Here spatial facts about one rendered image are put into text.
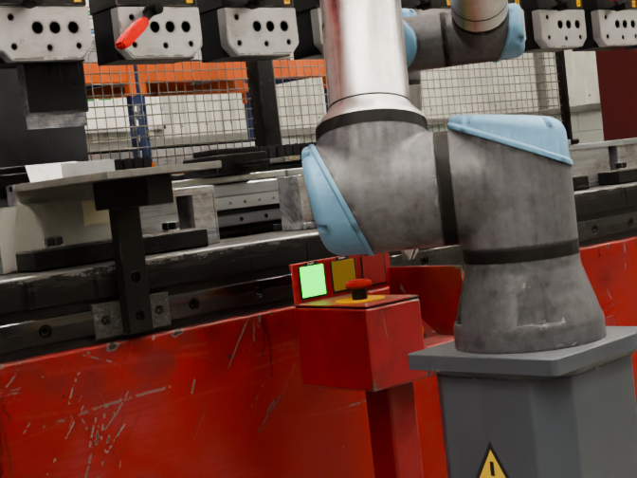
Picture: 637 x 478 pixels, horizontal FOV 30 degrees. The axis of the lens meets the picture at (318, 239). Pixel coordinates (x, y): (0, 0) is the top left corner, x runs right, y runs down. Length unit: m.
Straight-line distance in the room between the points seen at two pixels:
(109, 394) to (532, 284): 0.73
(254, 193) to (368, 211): 1.16
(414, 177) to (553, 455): 0.29
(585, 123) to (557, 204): 8.79
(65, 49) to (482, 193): 0.83
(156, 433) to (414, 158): 0.73
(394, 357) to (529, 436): 0.55
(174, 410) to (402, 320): 0.36
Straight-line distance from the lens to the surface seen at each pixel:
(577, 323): 1.17
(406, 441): 1.77
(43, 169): 1.83
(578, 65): 9.97
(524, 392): 1.14
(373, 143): 1.17
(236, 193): 2.28
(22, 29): 1.78
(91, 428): 1.68
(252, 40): 1.99
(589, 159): 2.63
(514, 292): 1.16
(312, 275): 1.77
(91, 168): 1.74
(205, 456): 1.79
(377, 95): 1.20
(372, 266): 1.85
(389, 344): 1.66
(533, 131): 1.16
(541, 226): 1.16
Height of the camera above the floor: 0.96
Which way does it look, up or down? 3 degrees down
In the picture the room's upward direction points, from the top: 6 degrees counter-clockwise
